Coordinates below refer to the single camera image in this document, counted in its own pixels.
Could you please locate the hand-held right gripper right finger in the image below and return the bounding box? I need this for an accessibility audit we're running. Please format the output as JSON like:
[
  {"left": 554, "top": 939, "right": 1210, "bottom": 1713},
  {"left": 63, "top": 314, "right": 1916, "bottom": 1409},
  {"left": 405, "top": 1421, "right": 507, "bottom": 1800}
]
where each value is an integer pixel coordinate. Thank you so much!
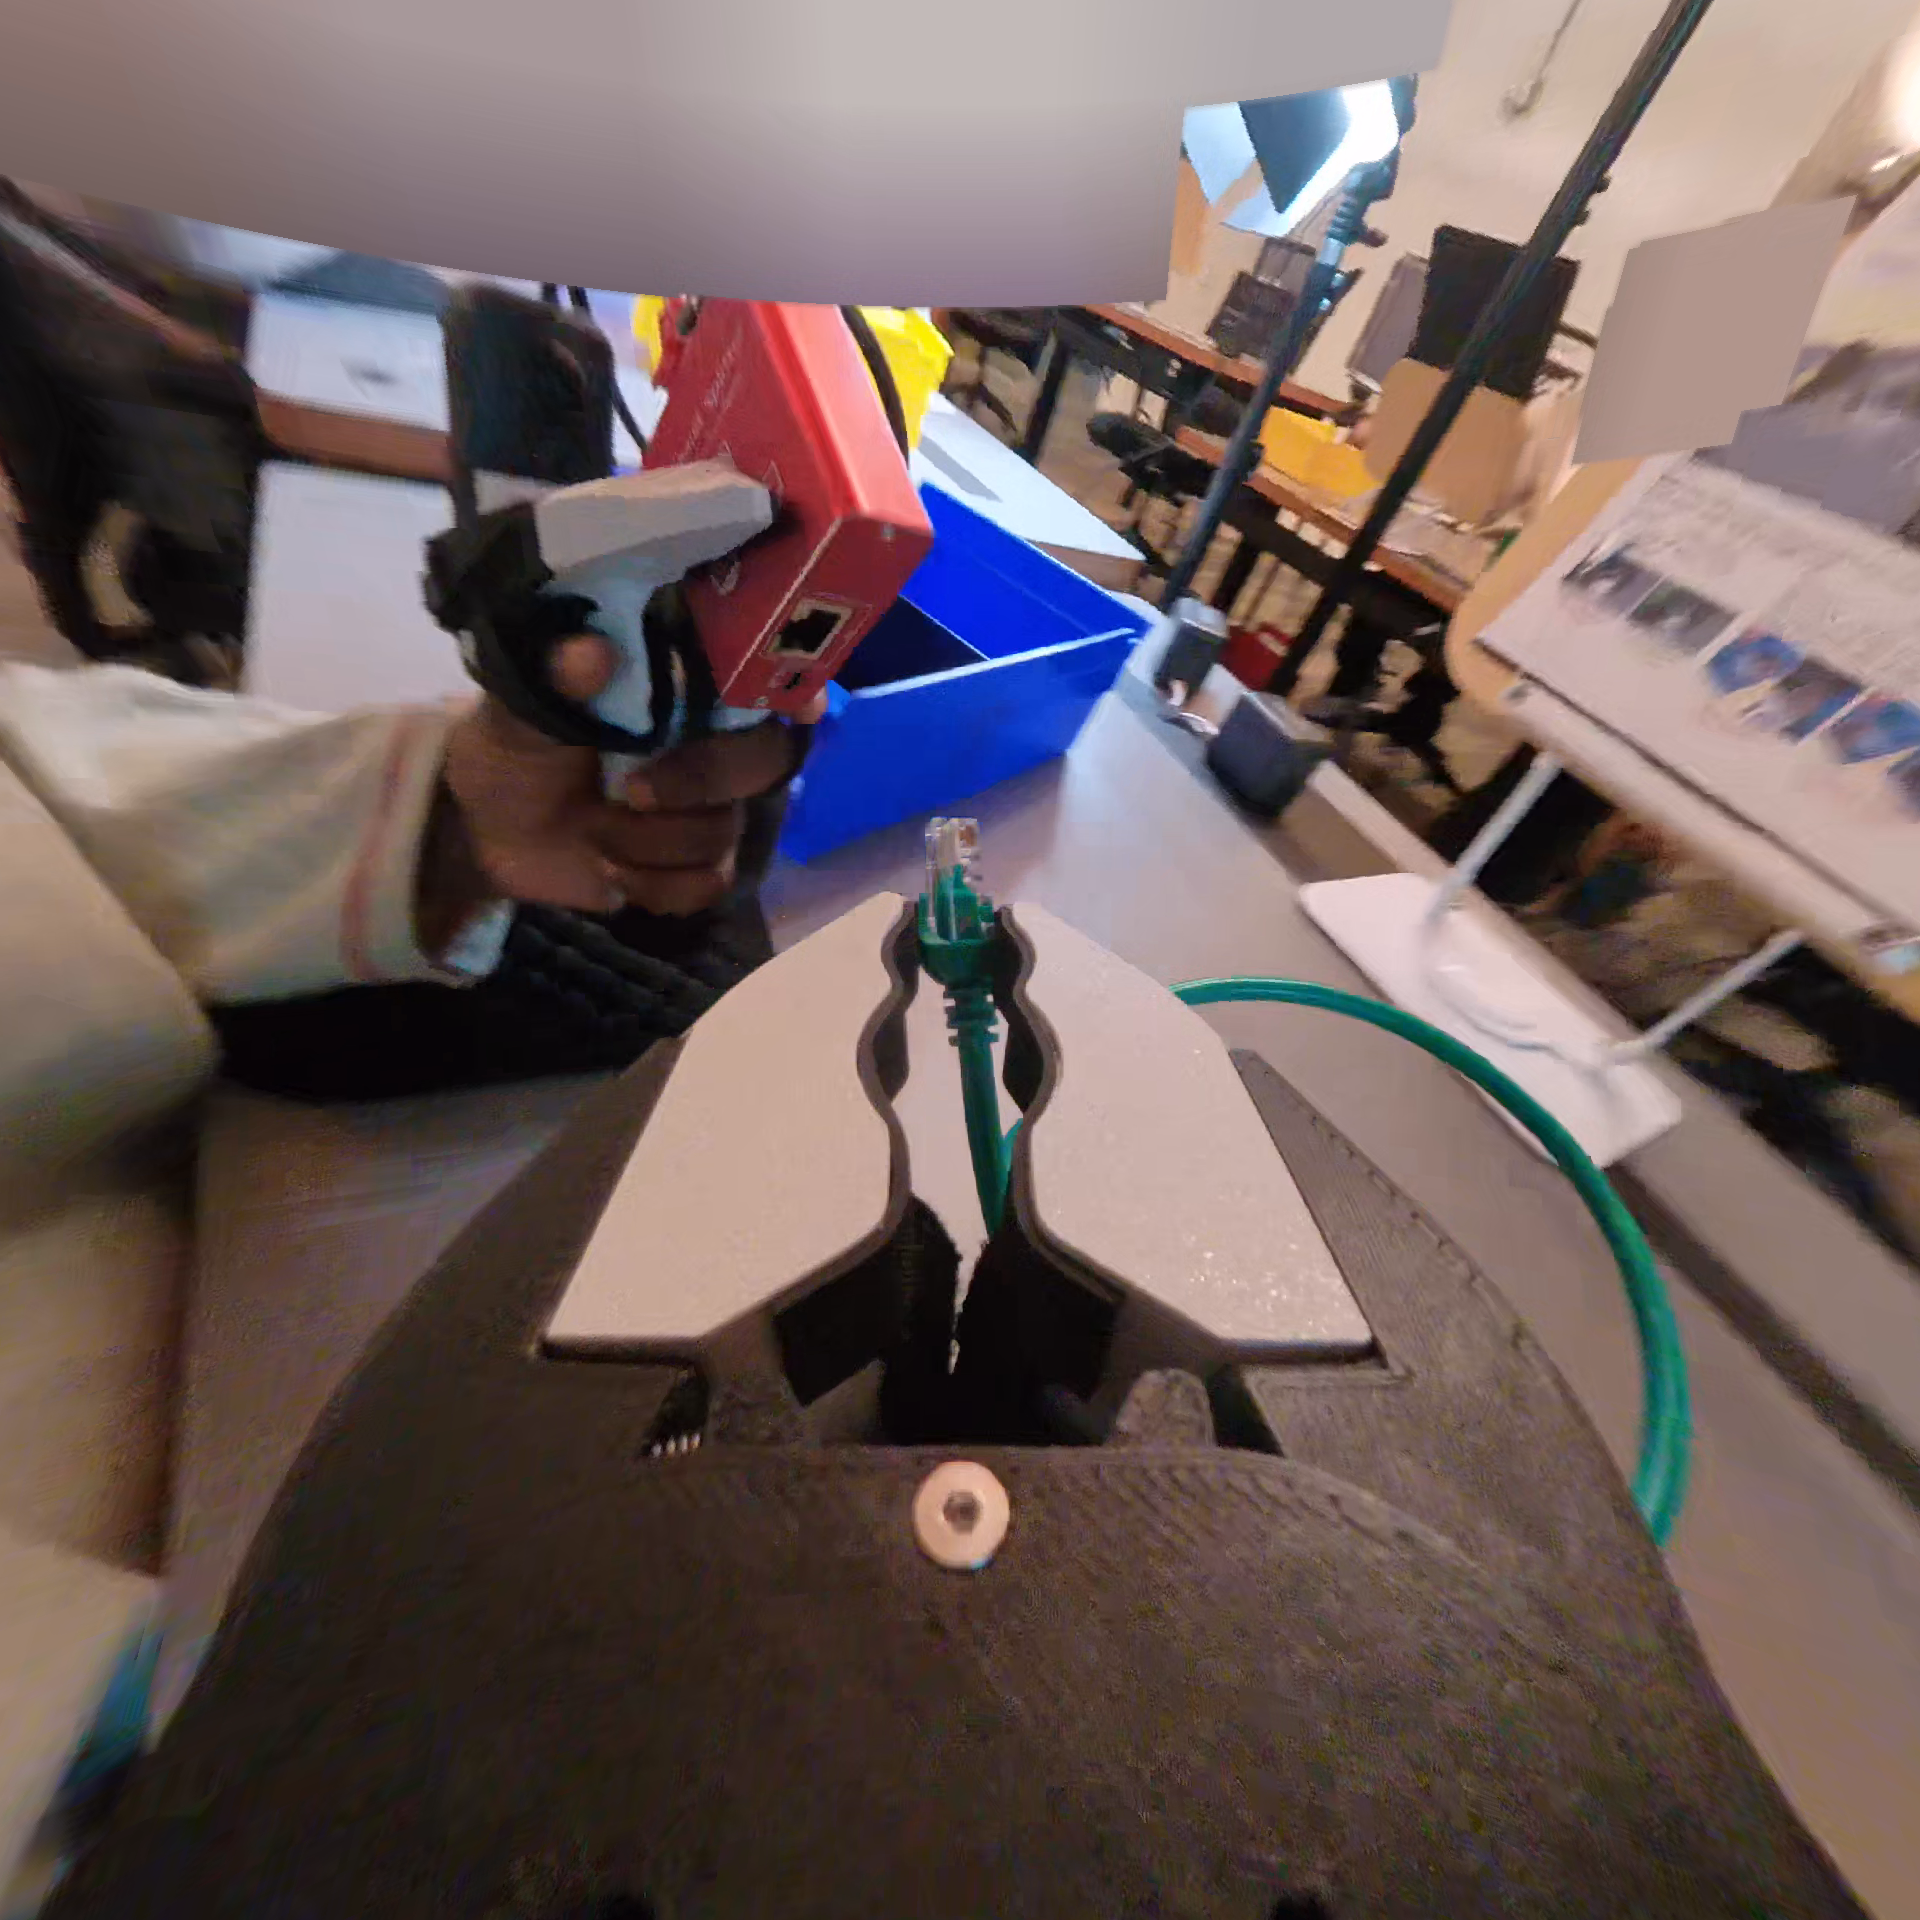
[{"left": 1003, "top": 901, "right": 1377, "bottom": 1361}]

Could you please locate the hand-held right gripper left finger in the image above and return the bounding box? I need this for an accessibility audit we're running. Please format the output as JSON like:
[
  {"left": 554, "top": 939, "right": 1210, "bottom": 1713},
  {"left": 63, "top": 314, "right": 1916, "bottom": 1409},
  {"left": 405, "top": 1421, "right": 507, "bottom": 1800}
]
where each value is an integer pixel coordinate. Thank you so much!
[{"left": 538, "top": 893, "right": 919, "bottom": 1352}]

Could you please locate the red ethernet splitter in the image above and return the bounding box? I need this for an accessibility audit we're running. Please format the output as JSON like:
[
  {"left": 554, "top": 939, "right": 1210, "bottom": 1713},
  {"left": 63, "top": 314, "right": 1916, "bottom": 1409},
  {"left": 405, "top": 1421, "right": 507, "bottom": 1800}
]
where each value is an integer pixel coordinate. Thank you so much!
[{"left": 641, "top": 299, "right": 937, "bottom": 720}]

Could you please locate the blue plastic bin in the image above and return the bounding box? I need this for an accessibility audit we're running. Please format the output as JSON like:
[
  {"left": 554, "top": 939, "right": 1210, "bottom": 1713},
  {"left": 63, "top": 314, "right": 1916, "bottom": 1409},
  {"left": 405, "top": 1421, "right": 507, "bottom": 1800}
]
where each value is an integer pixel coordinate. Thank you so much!
[{"left": 781, "top": 480, "right": 1160, "bottom": 866}]

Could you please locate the green ethernet cable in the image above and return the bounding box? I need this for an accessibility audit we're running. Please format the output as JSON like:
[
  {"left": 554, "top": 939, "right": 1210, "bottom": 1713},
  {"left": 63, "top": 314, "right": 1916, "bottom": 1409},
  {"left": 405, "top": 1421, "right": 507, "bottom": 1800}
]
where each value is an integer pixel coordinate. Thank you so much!
[{"left": 912, "top": 814, "right": 1698, "bottom": 1550}]

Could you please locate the person's left forearm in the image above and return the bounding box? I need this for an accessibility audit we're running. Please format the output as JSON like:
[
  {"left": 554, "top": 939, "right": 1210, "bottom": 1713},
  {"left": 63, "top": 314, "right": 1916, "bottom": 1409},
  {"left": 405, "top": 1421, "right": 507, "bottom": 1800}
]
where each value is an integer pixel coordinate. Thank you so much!
[{"left": 0, "top": 661, "right": 520, "bottom": 1010}]

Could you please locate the grey desk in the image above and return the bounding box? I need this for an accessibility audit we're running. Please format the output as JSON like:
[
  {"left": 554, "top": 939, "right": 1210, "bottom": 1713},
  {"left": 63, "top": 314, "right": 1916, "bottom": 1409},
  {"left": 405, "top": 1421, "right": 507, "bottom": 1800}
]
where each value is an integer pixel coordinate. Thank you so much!
[{"left": 157, "top": 601, "right": 1920, "bottom": 1908}]

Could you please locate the person's left hand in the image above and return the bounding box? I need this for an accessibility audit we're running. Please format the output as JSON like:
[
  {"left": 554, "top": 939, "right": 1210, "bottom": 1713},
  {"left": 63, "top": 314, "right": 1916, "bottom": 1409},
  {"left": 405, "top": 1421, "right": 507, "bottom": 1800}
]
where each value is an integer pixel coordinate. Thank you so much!
[{"left": 431, "top": 629, "right": 814, "bottom": 920}]

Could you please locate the black quilted wrist pad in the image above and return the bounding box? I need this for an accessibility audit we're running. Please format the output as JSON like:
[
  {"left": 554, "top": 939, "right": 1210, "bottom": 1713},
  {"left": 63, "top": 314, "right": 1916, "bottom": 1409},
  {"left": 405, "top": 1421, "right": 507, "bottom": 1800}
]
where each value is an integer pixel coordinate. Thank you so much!
[{"left": 209, "top": 896, "right": 777, "bottom": 1106}]

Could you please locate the yellow plastic bin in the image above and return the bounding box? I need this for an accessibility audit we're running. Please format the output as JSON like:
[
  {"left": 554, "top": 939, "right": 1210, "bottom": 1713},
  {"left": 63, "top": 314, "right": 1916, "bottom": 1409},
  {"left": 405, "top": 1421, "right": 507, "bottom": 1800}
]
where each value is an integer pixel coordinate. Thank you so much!
[{"left": 863, "top": 306, "right": 958, "bottom": 452}]

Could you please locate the black office chair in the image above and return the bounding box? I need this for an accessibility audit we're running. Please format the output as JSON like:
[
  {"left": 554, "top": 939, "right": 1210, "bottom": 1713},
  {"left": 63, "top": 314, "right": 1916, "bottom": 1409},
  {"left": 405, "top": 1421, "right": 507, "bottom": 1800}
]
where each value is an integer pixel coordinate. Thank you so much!
[{"left": 0, "top": 209, "right": 268, "bottom": 694}]

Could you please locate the grey power adapter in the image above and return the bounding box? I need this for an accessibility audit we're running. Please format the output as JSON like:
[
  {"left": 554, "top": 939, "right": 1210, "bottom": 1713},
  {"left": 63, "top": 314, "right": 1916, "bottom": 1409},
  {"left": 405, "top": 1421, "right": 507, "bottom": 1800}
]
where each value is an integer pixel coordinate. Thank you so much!
[
  {"left": 1206, "top": 690, "right": 1337, "bottom": 821},
  {"left": 1153, "top": 599, "right": 1236, "bottom": 700}
]

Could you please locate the wooden table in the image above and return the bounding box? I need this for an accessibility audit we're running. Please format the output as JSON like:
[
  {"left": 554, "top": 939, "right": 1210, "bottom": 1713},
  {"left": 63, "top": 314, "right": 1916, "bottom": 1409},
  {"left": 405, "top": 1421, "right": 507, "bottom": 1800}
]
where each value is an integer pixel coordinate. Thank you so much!
[
  {"left": 1087, "top": 300, "right": 1370, "bottom": 500},
  {"left": 1176, "top": 427, "right": 1482, "bottom": 709}
]

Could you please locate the small yellow bin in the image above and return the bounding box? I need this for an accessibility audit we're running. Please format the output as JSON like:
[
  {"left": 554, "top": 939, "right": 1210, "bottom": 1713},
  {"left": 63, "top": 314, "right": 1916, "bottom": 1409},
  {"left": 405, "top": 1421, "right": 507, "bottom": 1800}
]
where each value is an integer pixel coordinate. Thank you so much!
[{"left": 1256, "top": 405, "right": 1379, "bottom": 506}]

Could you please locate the black light stand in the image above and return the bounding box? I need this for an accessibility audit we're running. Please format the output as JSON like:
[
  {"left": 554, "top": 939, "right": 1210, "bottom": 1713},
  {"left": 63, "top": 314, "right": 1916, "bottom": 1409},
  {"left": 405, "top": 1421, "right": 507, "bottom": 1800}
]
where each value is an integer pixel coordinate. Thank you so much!
[{"left": 1163, "top": 165, "right": 1391, "bottom": 605}]

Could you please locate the cardboard box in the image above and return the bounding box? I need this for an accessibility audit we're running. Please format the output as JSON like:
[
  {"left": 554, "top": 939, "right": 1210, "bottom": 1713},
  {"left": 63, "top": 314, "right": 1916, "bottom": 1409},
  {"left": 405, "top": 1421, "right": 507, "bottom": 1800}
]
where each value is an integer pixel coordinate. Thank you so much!
[{"left": 1366, "top": 362, "right": 1578, "bottom": 521}]

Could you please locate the studio light panel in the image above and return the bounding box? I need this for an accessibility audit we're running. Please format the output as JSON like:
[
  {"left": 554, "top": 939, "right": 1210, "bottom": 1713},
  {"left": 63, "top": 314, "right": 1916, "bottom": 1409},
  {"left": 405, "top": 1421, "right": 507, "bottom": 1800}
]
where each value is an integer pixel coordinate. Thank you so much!
[{"left": 1176, "top": 76, "right": 1420, "bottom": 236}]

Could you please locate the instruction poster board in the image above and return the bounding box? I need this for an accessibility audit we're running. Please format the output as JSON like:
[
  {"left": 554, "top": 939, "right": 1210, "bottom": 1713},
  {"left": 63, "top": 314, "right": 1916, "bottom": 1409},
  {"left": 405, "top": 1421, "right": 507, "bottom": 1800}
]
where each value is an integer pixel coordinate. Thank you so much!
[{"left": 1447, "top": 338, "right": 1920, "bottom": 1025}]

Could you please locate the black slanted pole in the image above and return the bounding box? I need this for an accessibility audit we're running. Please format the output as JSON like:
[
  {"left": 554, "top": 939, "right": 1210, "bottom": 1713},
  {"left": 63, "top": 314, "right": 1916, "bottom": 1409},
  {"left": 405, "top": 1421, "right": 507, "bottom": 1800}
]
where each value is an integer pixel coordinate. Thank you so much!
[{"left": 1275, "top": 0, "right": 1720, "bottom": 694}]

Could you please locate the black monitor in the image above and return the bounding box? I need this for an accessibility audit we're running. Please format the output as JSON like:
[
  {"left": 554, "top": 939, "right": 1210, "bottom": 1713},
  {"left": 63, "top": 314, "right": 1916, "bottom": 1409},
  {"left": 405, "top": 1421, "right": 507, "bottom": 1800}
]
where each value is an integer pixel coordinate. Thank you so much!
[{"left": 1410, "top": 224, "right": 1579, "bottom": 401}]

